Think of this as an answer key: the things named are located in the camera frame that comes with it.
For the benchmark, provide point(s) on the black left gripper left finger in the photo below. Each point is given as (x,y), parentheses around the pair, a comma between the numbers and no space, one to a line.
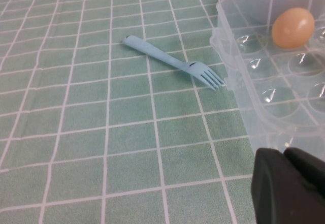
(279,196)

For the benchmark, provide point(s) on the green checked tablecloth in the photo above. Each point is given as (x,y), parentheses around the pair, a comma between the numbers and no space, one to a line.
(101,132)

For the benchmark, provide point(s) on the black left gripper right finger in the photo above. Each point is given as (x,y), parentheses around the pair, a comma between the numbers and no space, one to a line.
(309,168)

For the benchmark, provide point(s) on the brown egg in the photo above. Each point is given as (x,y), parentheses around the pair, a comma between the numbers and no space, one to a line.
(293,28)

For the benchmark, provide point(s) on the blue plastic fork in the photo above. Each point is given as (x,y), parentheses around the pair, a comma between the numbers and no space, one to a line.
(157,53)

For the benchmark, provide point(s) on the clear plastic egg box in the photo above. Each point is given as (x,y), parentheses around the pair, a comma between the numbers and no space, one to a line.
(254,99)

